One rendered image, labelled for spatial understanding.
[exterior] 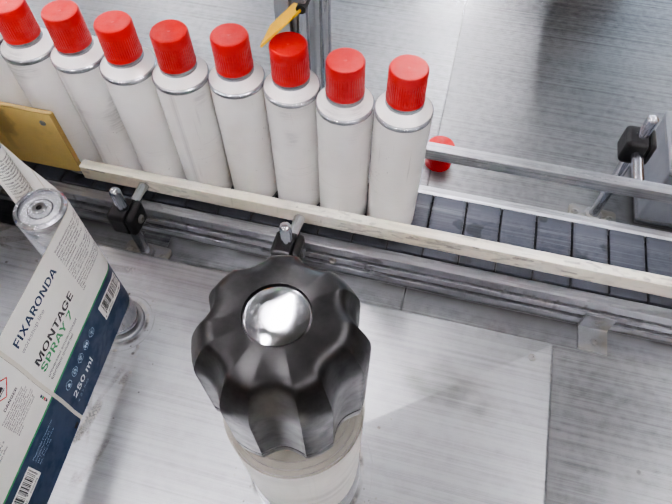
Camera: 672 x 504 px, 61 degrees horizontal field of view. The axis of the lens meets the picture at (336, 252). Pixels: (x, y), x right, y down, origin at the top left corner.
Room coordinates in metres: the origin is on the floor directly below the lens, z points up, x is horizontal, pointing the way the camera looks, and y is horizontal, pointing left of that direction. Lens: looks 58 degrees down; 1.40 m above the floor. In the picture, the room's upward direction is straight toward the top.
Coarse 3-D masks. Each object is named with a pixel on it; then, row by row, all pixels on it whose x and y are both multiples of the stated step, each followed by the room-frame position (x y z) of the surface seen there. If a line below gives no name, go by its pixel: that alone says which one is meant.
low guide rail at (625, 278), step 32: (160, 192) 0.39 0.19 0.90; (192, 192) 0.38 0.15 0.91; (224, 192) 0.38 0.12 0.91; (320, 224) 0.35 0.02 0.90; (352, 224) 0.34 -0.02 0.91; (384, 224) 0.34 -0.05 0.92; (480, 256) 0.31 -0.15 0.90; (512, 256) 0.30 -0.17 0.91; (544, 256) 0.30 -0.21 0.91; (640, 288) 0.27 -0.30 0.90
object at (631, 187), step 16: (432, 144) 0.40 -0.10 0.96; (448, 160) 0.39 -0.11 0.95; (464, 160) 0.39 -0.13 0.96; (480, 160) 0.38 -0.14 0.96; (496, 160) 0.38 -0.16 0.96; (512, 160) 0.38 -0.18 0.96; (528, 160) 0.38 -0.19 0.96; (528, 176) 0.37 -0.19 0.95; (544, 176) 0.37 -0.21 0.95; (560, 176) 0.37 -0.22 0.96; (576, 176) 0.36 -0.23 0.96; (592, 176) 0.36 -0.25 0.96; (608, 176) 0.36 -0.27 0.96; (624, 192) 0.35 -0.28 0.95; (640, 192) 0.35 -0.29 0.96; (656, 192) 0.34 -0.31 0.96
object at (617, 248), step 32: (128, 192) 0.41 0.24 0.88; (416, 224) 0.36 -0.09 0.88; (448, 224) 0.36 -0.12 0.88; (480, 224) 0.36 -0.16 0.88; (512, 224) 0.36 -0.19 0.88; (544, 224) 0.36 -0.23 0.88; (576, 224) 0.36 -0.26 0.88; (448, 256) 0.32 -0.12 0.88; (576, 256) 0.32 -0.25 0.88; (608, 256) 0.32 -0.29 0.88; (640, 256) 0.32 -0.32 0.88; (576, 288) 0.28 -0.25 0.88; (608, 288) 0.29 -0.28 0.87
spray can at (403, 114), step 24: (408, 72) 0.37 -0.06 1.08; (384, 96) 0.38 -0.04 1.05; (408, 96) 0.36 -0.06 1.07; (384, 120) 0.36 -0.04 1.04; (408, 120) 0.35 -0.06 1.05; (384, 144) 0.35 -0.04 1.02; (408, 144) 0.35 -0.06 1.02; (384, 168) 0.35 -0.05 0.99; (408, 168) 0.35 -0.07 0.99; (384, 192) 0.35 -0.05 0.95; (408, 192) 0.35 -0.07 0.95; (384, 216) 0.35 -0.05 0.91; (408, 216) 0.35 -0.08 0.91
